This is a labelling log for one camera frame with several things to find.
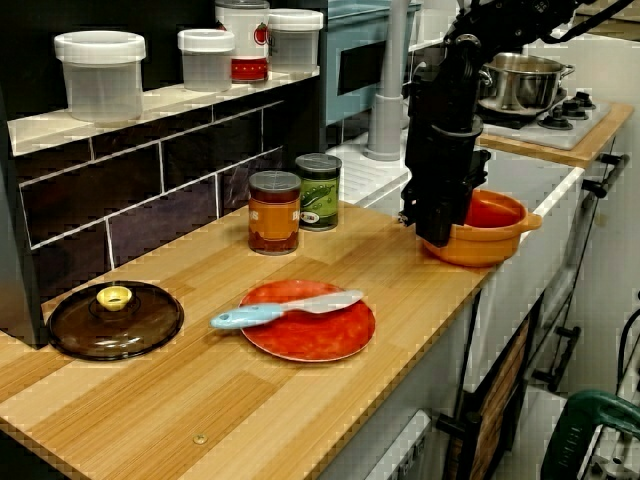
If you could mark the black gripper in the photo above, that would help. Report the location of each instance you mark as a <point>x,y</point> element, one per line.
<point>445,160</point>

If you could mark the red toy pepper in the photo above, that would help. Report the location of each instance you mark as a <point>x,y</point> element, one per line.
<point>492,210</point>

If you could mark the green peas can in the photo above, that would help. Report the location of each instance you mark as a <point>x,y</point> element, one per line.
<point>320,200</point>

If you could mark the brown beans can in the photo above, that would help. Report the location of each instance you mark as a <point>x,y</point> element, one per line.
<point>272,220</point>

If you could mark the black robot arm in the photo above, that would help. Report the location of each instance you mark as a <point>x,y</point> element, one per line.
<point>450,100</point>

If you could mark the orange plastic pot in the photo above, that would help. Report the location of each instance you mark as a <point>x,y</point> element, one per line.
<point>490,245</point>

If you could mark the white toy sink unit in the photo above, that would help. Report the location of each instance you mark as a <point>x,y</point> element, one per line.
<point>530,175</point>

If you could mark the grey toy faucet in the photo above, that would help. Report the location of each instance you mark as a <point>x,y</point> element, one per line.
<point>390,100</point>

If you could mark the black stove knob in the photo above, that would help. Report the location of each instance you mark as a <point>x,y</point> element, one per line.
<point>556,119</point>
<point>574,107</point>
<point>585,99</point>

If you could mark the grey toy stove top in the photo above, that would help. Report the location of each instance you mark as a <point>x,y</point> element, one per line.
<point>575,135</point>

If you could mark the steel cooking pot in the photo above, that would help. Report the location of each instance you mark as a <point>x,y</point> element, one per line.
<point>520,80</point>

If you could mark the red plate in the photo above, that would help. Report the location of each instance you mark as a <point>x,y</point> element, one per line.
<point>310,335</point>

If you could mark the dark framed wooden door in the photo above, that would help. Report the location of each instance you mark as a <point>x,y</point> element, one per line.
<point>500,390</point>

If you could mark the plain white lidded jar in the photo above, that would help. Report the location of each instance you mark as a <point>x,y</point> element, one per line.
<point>295,45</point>

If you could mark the green clamp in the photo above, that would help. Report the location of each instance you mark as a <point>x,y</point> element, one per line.
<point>575,425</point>

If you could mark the tomato print can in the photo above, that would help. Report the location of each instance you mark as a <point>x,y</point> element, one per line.
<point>245,45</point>

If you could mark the white jar with print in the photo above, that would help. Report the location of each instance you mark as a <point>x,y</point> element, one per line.
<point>205,65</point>

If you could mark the brass countertop screw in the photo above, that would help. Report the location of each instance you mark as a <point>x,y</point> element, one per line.
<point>200,439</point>

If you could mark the brown glass pot lid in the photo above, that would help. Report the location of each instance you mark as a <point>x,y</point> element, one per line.
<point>115,330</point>

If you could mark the large white lidded jar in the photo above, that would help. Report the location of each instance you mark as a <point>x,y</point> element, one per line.
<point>100,80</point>

